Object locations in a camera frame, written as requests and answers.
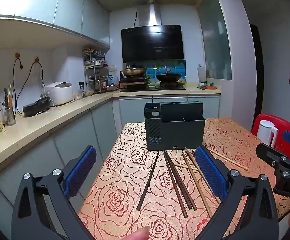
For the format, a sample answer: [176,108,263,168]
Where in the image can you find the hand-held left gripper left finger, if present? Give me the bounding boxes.
[11,145,97,240]

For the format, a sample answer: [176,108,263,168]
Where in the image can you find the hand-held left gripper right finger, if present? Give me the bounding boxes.
[194,145,279,240]

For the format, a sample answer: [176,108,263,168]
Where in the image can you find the brown wooden chopstick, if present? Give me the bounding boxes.
[184,147,222,204]
[181,151,212,218]

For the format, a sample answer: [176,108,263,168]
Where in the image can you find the light wooden chopstick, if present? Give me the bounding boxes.
[173,163,199,172]
[206,148,249,171]

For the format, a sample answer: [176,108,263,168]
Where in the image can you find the dark wooden chopstick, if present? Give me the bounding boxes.
[165,152,193,210]
[136,151,160,211]
[168,155,198,210]
[163,151,188,218]

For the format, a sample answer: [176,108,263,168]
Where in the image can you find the dark grey utensil holder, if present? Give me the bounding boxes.
[144,102,206,151]

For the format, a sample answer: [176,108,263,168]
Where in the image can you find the bundle of kitchen utensils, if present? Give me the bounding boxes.
[4,81,14,109]

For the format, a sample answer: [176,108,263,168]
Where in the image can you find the person's left hand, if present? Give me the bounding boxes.
[127,226,151,240]

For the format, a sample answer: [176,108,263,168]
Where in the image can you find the red plastic chair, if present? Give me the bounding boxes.
[251,114,290,160]

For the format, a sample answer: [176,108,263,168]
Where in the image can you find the white electric kettle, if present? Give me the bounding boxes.
[256,120,279,148]

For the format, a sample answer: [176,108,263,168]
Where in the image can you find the rose-patterned tablecloth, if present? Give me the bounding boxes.
[79,117,290,240]

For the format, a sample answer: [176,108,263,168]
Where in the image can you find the black countertop appliance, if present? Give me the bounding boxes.
[23,97,51,117]

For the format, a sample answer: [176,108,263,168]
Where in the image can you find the white rice cooker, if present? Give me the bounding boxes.
[45,82,74,106]

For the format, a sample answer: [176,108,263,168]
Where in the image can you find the steel utensil jar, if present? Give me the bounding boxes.
[4,107,16,127]

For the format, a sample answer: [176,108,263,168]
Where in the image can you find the white plastic bottle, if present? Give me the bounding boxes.
[197,64,207,82]

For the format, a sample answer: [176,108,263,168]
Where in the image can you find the black portable stove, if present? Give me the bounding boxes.
[119,77,147,90]

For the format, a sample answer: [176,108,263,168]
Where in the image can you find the black glass hob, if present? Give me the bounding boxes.
[119,84,187,93]

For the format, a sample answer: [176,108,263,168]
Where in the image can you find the black wok with lid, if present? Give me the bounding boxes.
[155,67,181,83]

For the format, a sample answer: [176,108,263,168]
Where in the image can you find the steel spice rack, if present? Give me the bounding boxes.
[83,47,110,94]

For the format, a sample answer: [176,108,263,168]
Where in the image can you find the gold pan with lid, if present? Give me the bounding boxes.
[122,65,146,78]

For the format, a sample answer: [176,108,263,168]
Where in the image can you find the blue tile backsplash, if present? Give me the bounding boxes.
[145,60,186,85]

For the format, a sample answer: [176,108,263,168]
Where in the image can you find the frosted glass partition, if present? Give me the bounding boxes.
[197,0,233,81]

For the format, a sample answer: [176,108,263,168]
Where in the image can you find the black range hood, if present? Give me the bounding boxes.
[121,25,185,63]

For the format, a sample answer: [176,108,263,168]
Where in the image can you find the steel hood chimney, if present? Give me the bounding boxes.
[137,0,162,27]

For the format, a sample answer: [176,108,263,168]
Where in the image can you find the grey upper kitchen cabinets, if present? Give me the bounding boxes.
[0,0,110,49]

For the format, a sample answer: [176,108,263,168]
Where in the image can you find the black looped cable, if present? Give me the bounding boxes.
[16,60,45,115]

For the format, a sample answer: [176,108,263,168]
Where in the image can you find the black cable with plug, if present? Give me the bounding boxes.
[12,56,23,115]

